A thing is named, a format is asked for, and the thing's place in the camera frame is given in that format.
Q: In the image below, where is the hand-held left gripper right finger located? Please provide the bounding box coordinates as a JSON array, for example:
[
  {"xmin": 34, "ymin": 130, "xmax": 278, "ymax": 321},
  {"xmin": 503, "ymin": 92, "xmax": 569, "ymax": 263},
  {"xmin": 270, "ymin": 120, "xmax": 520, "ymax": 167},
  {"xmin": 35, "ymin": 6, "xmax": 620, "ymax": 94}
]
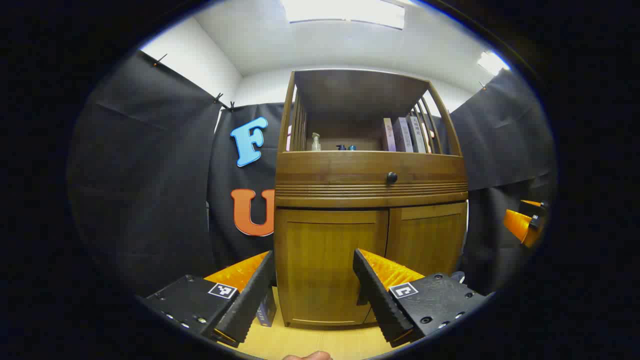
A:
[{"xmin": 352, "ymin": 248, "xmax": 487, "ymax": 349}]

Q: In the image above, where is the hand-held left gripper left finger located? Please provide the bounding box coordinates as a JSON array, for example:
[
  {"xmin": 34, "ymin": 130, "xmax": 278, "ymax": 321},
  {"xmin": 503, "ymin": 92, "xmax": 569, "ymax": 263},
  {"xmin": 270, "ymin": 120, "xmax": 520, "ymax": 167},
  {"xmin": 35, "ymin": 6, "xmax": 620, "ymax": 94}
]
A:
[{"xmin": 140, "ymin": 250, "xmax": 277, "ymax": 348}]

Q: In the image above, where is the wooden shoe cabinet door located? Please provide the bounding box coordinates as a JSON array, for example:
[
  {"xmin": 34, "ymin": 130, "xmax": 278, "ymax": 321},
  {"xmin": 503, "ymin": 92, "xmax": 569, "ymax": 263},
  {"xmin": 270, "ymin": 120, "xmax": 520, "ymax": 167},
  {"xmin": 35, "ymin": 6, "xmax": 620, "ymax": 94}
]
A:
[
  {"xmin": 367, "ymin": 201, "xmax": 468, "ymax": 325},
  {"xmin": 275, "ymin": 209, "xmax": 389, "ymax": 327}
]

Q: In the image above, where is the wooden double-door shoe cabinet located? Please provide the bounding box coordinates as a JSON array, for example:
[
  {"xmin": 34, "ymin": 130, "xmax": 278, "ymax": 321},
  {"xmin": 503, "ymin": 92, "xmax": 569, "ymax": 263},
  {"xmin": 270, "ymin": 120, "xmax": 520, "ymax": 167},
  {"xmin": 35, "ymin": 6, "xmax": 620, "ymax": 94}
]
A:
[{"xmin": 274, "ymin": 69, "xmax": 469, "ymax": 328}]

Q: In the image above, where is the blue book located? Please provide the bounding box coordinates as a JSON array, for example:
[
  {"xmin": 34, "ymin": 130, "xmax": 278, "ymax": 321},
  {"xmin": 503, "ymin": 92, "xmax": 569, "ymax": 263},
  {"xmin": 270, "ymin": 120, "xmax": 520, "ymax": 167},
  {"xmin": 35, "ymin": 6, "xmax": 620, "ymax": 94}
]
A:
[{"xmin": 256, "ymin": 287, "xmax": 277, "ymax": 327}]

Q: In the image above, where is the wooden drawer with black knob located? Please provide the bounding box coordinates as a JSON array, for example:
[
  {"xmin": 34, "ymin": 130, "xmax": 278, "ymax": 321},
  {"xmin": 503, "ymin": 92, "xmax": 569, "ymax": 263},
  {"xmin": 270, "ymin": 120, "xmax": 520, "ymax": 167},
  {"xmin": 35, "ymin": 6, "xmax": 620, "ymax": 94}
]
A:
[{"xmin": 275, "ymin": 151, "xmax": 469, "ymax": 199}]

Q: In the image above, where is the small ceiling light panel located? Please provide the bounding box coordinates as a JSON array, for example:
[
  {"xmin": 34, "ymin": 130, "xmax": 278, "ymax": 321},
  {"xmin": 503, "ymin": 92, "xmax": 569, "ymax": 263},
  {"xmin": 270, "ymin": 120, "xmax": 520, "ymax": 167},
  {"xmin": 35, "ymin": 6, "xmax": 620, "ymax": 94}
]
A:
[{"xmin": 477, "ymin": 51, "xmax": 511, "ymax": 76}]

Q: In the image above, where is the pink book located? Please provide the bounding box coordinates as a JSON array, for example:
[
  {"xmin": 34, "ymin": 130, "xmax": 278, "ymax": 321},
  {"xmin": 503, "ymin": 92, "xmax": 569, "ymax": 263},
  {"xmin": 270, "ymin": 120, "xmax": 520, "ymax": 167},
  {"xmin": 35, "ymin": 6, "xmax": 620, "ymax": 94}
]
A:
[{"xmin": 383, "ymin": 118, "xmax": 397, "ymax": 152}]

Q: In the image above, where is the large ceiling light panel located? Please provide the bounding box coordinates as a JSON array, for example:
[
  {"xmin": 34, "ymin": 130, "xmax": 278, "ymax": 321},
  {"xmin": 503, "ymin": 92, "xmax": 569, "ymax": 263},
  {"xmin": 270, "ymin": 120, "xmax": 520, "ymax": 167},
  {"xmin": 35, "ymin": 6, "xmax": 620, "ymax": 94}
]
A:
[{"xmin": 280, "ymin": 0, "xmax": 406, "ymax": 30}]

